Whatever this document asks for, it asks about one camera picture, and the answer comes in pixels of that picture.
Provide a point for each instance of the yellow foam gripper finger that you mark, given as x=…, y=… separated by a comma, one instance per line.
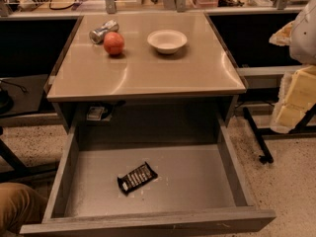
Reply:
x=282, y=36
x=296, y=96

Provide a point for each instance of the black rxbar chocolate wrapper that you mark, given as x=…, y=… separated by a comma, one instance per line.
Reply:
x=136, y=178

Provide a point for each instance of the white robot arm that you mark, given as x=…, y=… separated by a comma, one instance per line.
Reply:
x=303, y=36

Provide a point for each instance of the beige counter cabinet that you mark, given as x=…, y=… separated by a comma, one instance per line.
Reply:
x=200, y=68

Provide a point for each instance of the grey open drawer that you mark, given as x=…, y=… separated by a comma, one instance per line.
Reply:
x=200, y=189

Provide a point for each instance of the black table leg stand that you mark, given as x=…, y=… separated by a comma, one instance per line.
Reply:
x=266, y=157

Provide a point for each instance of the white bowl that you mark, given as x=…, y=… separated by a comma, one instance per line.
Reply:
x=167, y=41

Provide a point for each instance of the red apple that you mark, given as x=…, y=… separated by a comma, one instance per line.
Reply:
x=113, y=43

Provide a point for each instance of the silver soda can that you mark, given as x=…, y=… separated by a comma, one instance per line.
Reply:
x=97, y=35

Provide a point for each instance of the white label tag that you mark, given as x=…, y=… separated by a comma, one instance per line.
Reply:
x=95, y=113

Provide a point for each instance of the person's tan trouser leg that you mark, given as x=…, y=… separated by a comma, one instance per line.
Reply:
x=19, y=205

